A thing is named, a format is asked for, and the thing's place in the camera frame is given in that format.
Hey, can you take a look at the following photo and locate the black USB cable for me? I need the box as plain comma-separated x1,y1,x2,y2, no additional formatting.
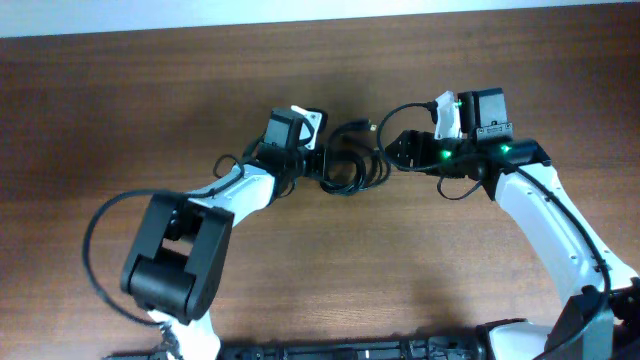
318,117,392,197

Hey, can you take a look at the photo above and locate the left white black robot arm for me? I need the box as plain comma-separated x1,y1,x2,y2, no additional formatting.
120,106,327,359

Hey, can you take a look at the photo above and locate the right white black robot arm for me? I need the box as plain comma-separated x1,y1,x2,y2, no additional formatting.
379,88,639,359

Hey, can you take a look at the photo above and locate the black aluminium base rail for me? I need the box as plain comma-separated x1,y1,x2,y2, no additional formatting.
104,335,489,360

